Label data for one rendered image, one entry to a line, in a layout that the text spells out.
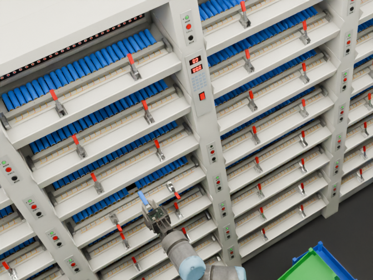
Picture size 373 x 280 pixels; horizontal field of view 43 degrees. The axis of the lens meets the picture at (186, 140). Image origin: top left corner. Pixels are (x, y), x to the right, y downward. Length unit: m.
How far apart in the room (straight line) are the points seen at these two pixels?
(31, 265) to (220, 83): 1.01
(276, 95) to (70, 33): 0.96
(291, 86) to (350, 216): 1.21
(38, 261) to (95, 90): 0.76
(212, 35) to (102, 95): 0.44
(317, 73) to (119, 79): 0.92
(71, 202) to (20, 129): 0.40
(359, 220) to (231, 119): 1.35
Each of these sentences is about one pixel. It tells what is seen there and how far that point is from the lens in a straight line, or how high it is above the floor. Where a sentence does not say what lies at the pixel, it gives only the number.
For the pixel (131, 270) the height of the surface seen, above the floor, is 0.55.
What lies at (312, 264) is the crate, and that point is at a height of 0.10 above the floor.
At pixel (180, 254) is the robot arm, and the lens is 1.65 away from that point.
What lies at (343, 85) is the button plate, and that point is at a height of 1.03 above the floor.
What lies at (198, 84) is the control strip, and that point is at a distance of 1.68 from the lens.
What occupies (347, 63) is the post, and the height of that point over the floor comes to 1.14.
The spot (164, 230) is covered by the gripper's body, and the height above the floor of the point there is 1.10.
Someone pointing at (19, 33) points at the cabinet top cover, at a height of 1.81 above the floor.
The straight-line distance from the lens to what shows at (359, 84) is 2.38.
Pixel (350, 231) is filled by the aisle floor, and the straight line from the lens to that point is 2.97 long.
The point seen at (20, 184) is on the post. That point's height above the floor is 1.38.
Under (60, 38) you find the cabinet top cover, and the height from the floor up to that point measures 1.80.
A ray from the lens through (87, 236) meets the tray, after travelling 1.96.
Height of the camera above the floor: 2.49
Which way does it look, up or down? 45 degrees down
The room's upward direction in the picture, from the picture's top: 14 degrees counter-clockwise
